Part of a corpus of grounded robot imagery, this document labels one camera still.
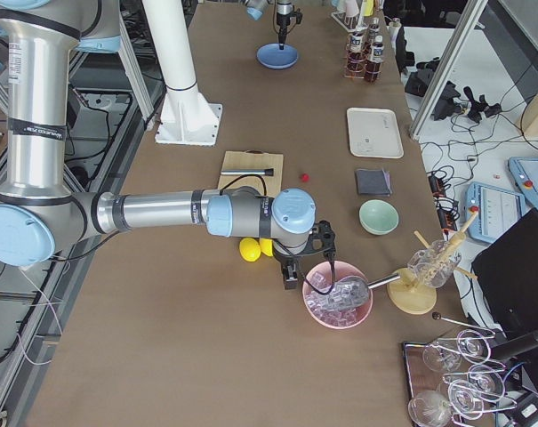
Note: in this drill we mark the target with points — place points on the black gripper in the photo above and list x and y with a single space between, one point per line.
289 260
282 12

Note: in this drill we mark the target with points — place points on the blue plate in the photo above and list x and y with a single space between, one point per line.
274 56

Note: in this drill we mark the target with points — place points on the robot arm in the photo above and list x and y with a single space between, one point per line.
256 8
40 216

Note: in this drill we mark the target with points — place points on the yellow lemon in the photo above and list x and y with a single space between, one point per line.
249 249
266 246

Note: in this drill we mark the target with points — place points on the green bowl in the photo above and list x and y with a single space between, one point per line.
378 217

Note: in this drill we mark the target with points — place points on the metal ice scoop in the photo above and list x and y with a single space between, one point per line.
353 291

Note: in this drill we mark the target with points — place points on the ice cubes pile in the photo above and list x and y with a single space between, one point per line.
335 298

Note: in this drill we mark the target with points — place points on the pink bowl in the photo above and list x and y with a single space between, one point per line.
337 293

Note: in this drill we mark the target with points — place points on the wooden cutting board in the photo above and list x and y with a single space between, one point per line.
268 185

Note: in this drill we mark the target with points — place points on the grey folded cloth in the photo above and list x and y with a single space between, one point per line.
375 182

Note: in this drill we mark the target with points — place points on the dark drink bottle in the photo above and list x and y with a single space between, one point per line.
374 60
355 58
373 30

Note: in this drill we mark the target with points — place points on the steel muddler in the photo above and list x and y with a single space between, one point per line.
242 172

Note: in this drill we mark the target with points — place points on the wooden cup stand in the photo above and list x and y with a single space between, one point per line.
412 297

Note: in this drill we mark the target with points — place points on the glass mug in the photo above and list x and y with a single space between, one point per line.
433 266

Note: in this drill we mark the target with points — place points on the cream rabbit tray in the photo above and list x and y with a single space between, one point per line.
374 133

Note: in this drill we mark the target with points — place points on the blue teach pendant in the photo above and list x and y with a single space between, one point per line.
524 171
498 210

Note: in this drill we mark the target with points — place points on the black tray with glass rack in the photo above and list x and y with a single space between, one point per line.
481 389

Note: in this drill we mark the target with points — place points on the wine glass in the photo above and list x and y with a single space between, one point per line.
430 409

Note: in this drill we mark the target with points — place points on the copper wire bottle rack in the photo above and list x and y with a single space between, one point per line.
364 47

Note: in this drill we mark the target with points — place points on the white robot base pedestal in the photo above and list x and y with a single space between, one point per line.
187 118

